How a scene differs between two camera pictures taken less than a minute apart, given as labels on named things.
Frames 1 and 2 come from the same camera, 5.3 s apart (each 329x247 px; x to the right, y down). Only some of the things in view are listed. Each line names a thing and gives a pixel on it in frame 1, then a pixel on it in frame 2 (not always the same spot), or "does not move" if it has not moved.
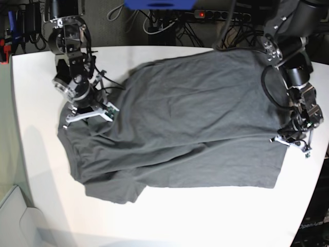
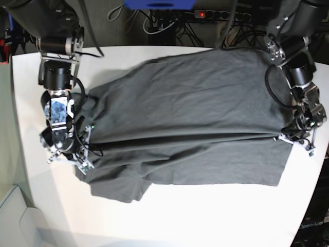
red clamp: (7, 49) does not move
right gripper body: (293, 134) does not move
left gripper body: (87, 99) → (80, 147)
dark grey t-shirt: (201, 119) does not move
